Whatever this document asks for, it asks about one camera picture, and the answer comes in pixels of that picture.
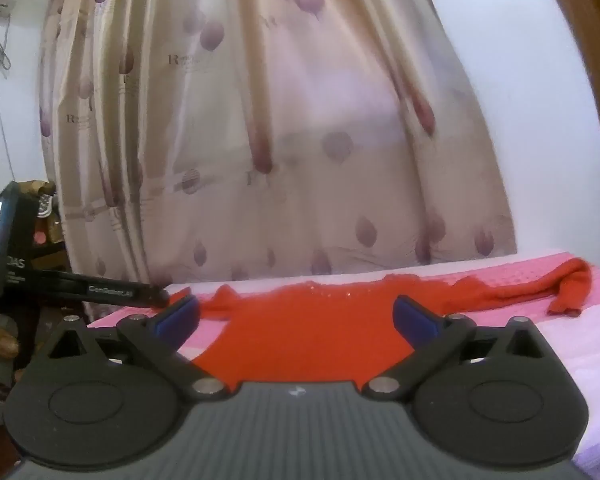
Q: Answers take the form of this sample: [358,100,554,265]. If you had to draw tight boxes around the pink checked bed sheet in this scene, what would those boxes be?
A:
[87,247,600,480]

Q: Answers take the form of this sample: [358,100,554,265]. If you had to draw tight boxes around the beige leaf print curtain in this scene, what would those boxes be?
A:
[37,0,519,289]

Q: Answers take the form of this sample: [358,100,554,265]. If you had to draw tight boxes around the red knitted sweater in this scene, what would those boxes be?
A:
[190,256,594,386]

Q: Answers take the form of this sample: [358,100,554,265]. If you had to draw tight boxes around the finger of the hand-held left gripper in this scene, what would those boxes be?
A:
[30,270,172,308]

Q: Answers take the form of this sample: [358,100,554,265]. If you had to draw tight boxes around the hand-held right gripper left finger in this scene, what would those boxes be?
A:
[27,294,233,402]

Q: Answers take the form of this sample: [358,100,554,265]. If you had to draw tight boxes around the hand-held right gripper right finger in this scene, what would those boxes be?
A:
[361,296,562,402]

